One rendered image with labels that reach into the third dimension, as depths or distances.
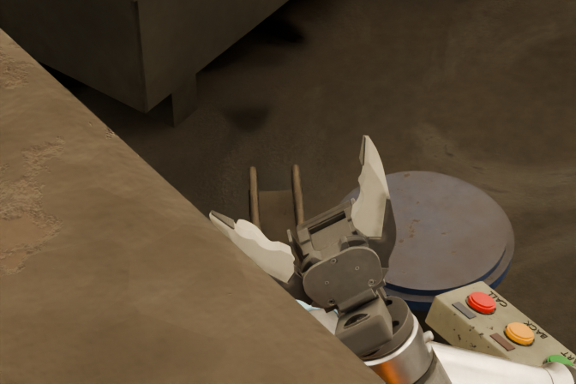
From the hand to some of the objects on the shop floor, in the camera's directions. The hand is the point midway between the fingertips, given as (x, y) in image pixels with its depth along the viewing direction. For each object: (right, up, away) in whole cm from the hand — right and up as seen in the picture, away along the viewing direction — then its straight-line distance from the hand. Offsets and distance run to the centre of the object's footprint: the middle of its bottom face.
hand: (287, 177), depth 107 cm
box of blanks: (-36, +48, +238) cm, 245 cm away
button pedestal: (+33, -67, +110) cm, 133 cm away
